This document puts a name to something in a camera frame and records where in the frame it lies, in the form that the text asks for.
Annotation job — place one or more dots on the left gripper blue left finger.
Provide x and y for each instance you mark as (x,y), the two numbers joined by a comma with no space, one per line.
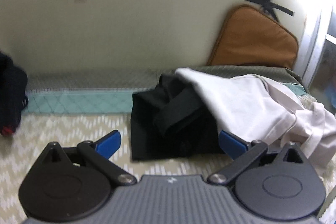
(103,148)

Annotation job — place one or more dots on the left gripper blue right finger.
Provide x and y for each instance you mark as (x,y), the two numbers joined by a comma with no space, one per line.
(238,149)

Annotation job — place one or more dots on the white t-shirt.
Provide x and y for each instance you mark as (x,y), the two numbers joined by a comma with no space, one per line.
(250,106)

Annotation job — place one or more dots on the patterned bed cover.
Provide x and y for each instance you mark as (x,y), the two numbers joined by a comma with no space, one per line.
(72,108)

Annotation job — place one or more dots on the black folded garment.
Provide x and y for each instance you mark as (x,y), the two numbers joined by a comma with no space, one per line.
(171,121)

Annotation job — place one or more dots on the beige garment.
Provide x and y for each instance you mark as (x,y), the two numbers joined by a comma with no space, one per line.
(313,126)

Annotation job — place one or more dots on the orange-brown cushion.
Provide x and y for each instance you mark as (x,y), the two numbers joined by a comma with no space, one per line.
(250,37)

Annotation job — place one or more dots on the black bag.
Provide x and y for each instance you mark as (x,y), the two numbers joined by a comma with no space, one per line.
(13,95)

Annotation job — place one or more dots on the black tape cross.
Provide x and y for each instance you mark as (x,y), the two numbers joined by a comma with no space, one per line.
(268,7)

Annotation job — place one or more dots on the window frame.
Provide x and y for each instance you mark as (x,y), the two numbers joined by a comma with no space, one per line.
(312,44)

